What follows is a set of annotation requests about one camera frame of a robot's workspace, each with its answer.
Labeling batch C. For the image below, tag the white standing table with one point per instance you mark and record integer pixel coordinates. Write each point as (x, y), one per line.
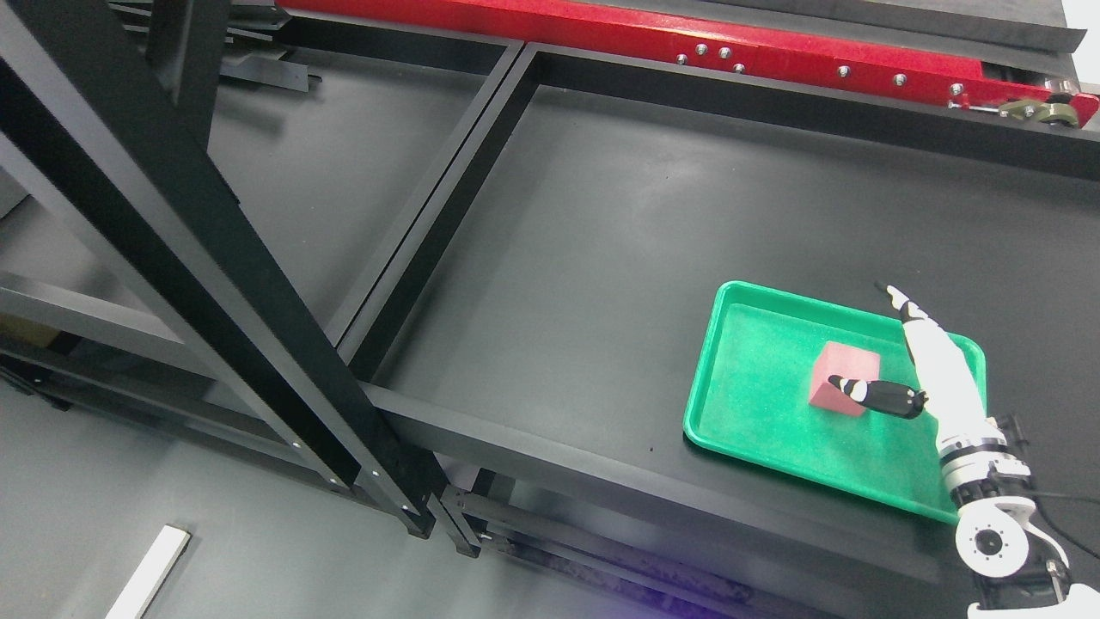
(151, 573)

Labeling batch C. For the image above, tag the black metal shelf rack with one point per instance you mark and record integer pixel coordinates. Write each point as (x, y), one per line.
(507, 254)

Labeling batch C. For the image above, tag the pink cube block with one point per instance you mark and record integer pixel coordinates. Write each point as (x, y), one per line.
(847, 362)

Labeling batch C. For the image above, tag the red metal beam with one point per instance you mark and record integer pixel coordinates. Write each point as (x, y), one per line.
(897, 72)

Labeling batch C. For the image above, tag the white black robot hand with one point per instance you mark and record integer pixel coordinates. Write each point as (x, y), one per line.
(946, 388)

